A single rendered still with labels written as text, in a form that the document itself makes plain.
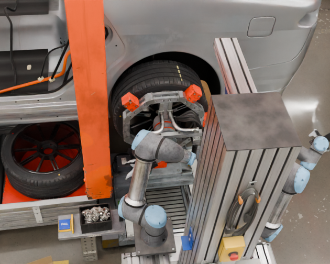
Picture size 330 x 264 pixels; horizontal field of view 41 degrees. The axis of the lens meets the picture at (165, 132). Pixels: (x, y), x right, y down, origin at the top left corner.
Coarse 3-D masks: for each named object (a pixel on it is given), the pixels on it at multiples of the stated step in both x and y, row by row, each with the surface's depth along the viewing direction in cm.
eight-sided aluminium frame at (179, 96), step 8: (144, 96) 283; (152, 96) 281; (160, 96) 285; (168, 96) 282; (176, 96) 282; (184, 96) 284; (144, 104) 282; (192, 104) 289; (200, 104) 298; (128, 112) 290; (136, 112) 287; (200, 112) 295; (128, 120) 290; (200, 120) 302; (128, 128) 296; (128, 136) 302; (184, 144) 319
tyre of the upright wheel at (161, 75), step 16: (144, 64) 295; (160, 64) 292; (176, 64) 297; (128, 80) 292; (144, 80) 286; (160, 80) 283; (176, 80) 285; (192, 80) 295; (112, 96) 306; (112, 112) 309
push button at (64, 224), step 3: (63, 219) 291; (66, 219) 292; (69, 219) 292; (60, 222) 290; (63, 222) 290; (66, 222) 290; (69, 222) 290; (60, 225) 289; (63, 225) 289; (66, 225) 289; (69, 225) 289; (60, 228) 287; (63, 228) 287; (66, 228) 287; (69, 228) 288
